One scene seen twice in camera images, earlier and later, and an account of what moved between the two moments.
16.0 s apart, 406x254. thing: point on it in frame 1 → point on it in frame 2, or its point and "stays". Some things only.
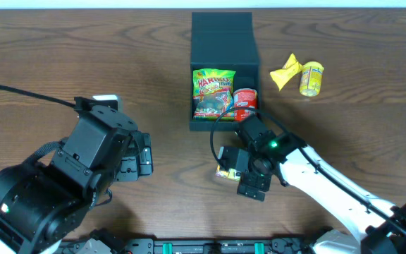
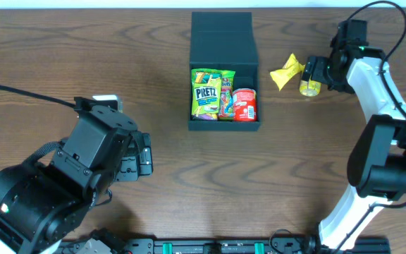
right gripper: x=253 y=180 → x=316 y=69
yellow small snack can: x=311 y=80 stays
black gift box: x=224 y=40 stays
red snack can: x=244 y=98 stays
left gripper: x=143 y=159 stays
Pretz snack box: x=232 y=173 → x=206 y=94
